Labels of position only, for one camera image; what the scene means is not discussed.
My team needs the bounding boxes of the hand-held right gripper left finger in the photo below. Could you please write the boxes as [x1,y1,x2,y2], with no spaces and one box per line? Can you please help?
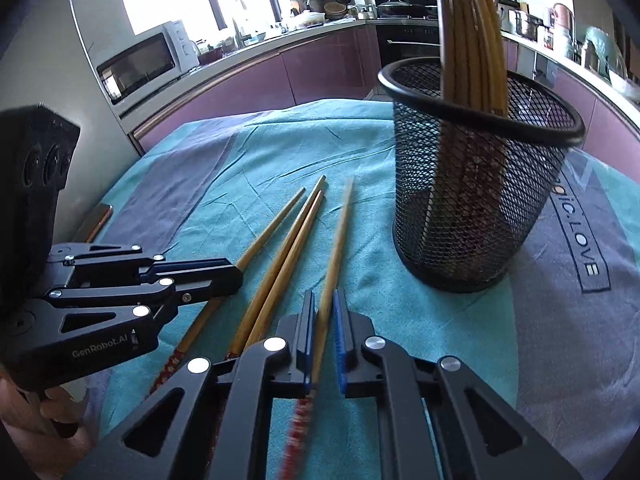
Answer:
[65,290,318,480]

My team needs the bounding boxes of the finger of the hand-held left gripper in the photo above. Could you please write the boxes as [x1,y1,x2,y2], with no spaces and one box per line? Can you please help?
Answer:
[44,276,194,319]
[47,242,244,302]

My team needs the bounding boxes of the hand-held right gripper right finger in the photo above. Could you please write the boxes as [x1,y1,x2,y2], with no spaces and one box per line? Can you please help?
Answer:
[332,287,583,480]

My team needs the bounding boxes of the red-tipped bamboo chopstick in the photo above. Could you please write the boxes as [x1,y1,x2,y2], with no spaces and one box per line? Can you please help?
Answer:
[277,177,356,480]
[242,191,325,356]
[225,175,327,361]
[149,187,307,395]

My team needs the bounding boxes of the black mesh utensil holder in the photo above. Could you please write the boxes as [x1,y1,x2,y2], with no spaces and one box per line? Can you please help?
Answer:
[376,56,587,293]

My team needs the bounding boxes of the bunch of bamboo chopsticks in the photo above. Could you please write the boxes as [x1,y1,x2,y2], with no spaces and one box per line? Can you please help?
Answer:
[425,0,511,271]

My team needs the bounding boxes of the person's left hand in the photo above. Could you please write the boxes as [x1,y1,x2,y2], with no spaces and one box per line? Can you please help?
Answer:
[0,377,96,463]

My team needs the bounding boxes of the black smartphone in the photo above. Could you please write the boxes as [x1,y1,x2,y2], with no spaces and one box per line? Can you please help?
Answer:
[75,203,115,243]

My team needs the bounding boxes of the teal and grey tablecloth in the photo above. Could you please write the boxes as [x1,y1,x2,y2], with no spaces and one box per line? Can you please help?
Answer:
[95,99,640,480]

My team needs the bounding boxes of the grey refrigerator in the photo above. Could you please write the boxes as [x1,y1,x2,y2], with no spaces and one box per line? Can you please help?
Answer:
[0,0,146,161]

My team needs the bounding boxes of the white microwave oven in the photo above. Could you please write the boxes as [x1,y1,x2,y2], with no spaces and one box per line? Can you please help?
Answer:
[96,20,201,106]

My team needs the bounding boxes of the pink lower kitchen cabinets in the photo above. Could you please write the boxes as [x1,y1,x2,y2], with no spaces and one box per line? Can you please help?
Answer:
[502,35,640,161]
[120,25,378,153]

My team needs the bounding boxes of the steel sink faucet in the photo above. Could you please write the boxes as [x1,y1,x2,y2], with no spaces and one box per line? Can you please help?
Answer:
[231,0,248,43]

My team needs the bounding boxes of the black built-in oven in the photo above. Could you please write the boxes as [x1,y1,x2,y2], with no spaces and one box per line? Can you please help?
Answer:
[375,25,441,68]

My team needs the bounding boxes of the steel stock pot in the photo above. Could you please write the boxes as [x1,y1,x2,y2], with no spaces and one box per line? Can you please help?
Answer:
[510,10,543,41]

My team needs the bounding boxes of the mint green appliance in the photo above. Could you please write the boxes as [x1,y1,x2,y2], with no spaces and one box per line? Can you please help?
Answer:
[582,27,626,76]

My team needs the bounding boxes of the pink electric kettle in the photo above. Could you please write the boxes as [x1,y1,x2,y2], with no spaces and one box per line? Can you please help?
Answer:
[552,2,576,36]

